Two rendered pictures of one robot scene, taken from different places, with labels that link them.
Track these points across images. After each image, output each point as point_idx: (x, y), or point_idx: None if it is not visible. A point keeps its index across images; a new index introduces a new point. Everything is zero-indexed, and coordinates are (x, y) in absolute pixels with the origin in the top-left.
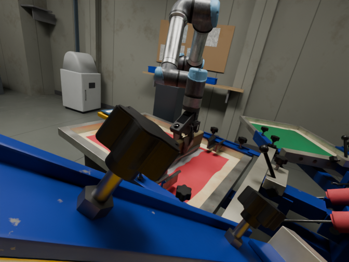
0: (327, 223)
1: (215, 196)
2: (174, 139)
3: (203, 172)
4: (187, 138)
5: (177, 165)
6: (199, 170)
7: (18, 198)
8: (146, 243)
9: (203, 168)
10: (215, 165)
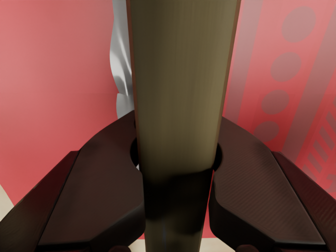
0: None
1: None
2: (266, 151)
3: (0, 87)
4: (74, 223)
5: (126, 16)
6: (22, 80)
7: None
8: None
9: (31, 119)
10: (28, 177)
